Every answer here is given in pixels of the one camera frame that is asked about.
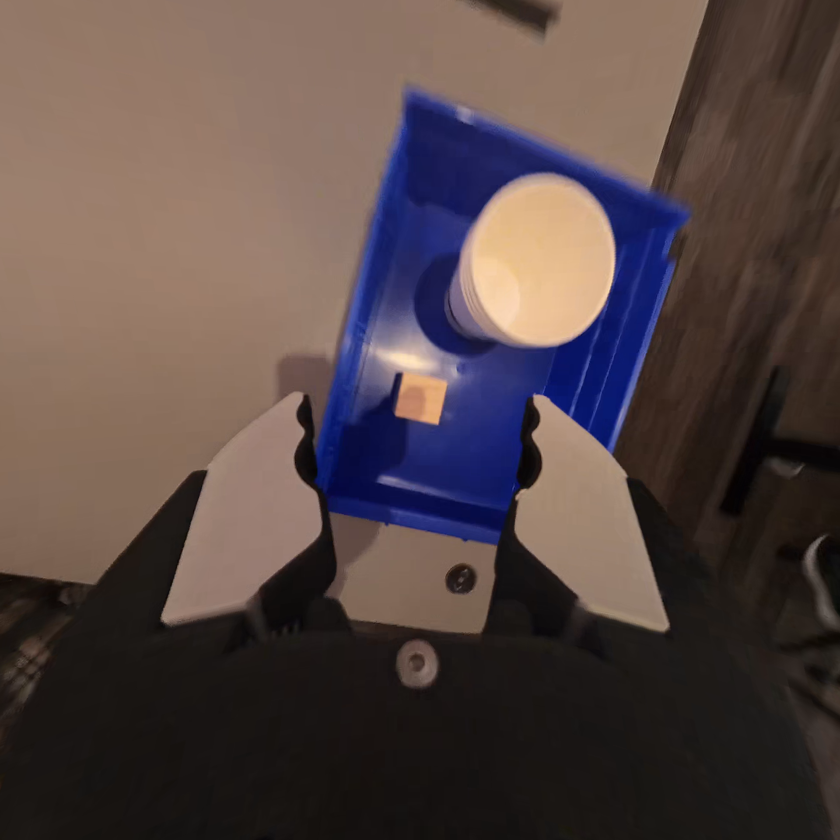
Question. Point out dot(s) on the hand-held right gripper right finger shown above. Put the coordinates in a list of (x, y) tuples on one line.
[(590, 544)]

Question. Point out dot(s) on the round metal table grommet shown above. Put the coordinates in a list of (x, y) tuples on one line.
[(460, 579)]

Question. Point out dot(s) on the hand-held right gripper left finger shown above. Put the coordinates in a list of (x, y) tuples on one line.
[(236, 544)]

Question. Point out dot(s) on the wooden cube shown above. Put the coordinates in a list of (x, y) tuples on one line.
[(420, 399)]

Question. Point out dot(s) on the black chair base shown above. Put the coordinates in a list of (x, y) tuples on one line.
[(754, 446)]

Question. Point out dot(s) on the blue plastic bin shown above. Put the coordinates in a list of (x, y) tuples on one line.
[(459, 459)]

